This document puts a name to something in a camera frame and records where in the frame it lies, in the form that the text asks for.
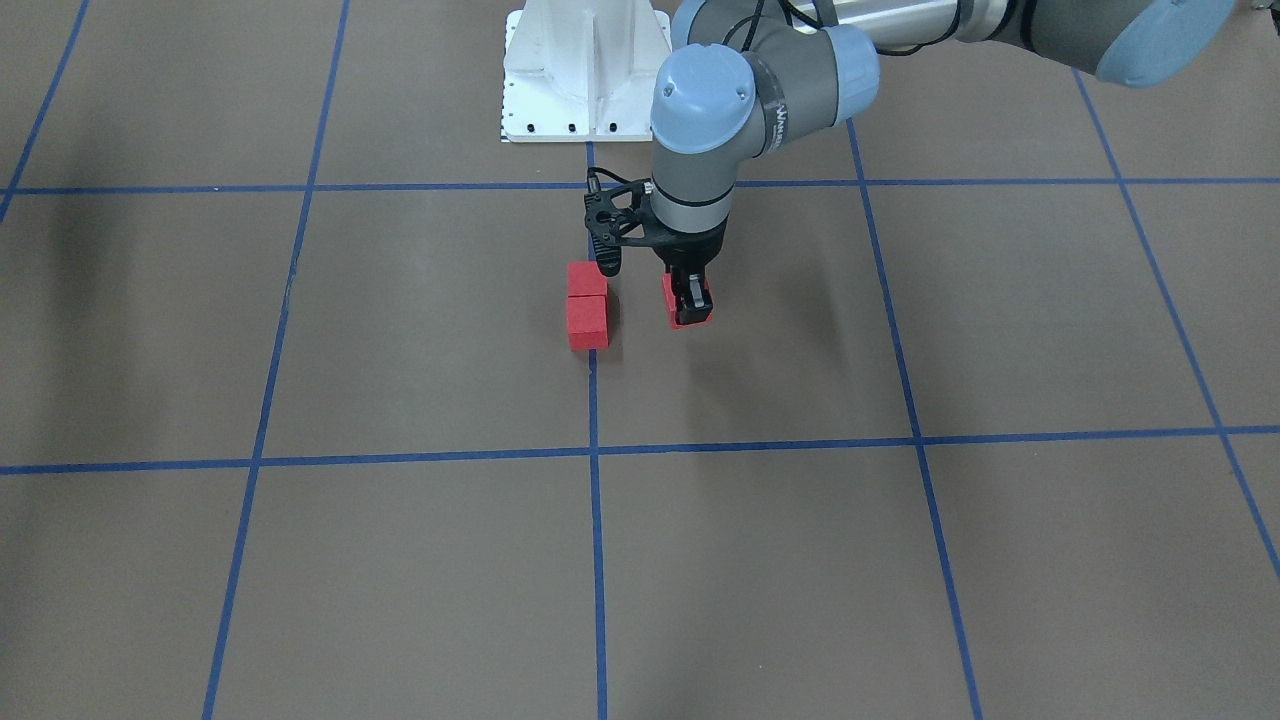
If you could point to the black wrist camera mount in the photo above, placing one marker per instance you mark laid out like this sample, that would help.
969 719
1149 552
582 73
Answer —
618 213

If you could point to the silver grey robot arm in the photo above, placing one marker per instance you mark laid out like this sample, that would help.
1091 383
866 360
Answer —
744 79

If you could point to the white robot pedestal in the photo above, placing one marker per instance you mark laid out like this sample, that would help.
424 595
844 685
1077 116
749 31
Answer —
581 71

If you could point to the red block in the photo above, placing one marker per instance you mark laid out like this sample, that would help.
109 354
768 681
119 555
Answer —
587 322
668 300
584 279

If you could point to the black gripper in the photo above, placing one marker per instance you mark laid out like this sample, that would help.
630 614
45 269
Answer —
692 249

